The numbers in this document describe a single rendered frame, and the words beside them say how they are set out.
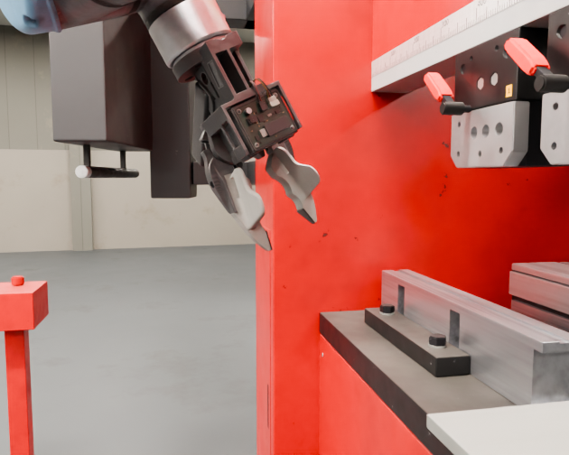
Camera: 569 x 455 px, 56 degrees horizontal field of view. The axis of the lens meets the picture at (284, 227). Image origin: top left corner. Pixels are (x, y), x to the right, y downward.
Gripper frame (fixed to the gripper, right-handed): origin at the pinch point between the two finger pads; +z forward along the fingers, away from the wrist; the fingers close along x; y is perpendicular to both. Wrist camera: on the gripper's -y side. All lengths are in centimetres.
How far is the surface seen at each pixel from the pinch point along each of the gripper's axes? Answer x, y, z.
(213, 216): 301, -817, 21
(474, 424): -7.4, 25.5, 14.4
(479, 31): 38.2, 3.4, -9.6
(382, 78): 50, -29, -12
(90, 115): 5, -66, -35
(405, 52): 47, -18, -13
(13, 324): -30, -139, -1
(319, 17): 47, -36, -29
